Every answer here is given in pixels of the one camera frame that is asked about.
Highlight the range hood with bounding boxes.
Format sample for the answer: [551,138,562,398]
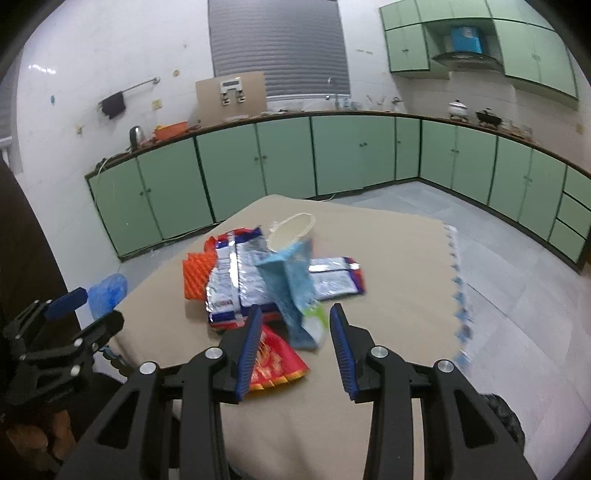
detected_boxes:
[431,52,504,72]

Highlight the dark wooden door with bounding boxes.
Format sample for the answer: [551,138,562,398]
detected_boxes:
[0,159,70,319]

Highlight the red snack wrapper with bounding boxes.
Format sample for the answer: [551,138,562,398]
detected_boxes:
[244,323,310,401]

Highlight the small silver blue snack wrapper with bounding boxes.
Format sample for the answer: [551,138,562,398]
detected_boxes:
[308,256,366,301]

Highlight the green kitchen cabinets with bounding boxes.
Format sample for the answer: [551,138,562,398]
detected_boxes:
[379,0,580,100]
[85,111,591,275]

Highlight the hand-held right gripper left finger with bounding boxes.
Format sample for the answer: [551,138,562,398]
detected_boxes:
[55,305,264,480]

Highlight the beige table cover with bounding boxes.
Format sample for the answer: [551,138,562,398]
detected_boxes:
[111,194,467,480]

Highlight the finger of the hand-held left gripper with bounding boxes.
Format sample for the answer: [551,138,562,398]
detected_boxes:
[18,310,125,393]
[2,287,88,356]

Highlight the person's left hand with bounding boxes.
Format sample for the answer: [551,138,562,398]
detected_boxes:
[4,411,70,462]

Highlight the kitchen utensil rack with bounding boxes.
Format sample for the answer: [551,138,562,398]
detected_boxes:
[365,95,404,112]

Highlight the white plastic bracket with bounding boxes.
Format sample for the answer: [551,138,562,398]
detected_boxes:
[219,78,245,106]

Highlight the green upper kitchen cabinets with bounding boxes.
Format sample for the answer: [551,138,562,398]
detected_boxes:
[379,0,580,100]

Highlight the metal towel rail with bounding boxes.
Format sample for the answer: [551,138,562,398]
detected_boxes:
[99,78,161,109]

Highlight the large silver blue snack wrapper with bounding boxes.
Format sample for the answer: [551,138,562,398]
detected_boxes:
[203,227,296,330]

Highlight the green lower kitchen cabinets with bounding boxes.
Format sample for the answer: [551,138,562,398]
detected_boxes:
[85,111,591,275]

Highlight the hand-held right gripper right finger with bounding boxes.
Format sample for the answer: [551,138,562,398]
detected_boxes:
[329,302,539,480]

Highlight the orange plastic basin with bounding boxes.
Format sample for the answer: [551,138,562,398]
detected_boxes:
[154,121,190,141]

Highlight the brown cardboard sheet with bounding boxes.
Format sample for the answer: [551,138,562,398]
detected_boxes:
[195,71,267,127]

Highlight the grey window blind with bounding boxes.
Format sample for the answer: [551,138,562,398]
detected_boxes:
[208,0,349,101]

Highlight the orange foam net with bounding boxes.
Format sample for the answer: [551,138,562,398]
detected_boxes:
[182,249,218,301]

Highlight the dark hanging towel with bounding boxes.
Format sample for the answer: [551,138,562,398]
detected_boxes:
[100,91,126,120]

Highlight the dark fuzzy object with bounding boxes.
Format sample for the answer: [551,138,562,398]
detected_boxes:
[480,393,526,462]

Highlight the group of glass jars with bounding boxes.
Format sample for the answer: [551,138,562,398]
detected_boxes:
[503,119,534,139]

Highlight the white patterned tablecloth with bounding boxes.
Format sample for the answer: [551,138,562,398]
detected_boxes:
[443,225,476,370]

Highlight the light blue snack packet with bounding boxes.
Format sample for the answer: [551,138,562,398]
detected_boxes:
[255,242,330,350]

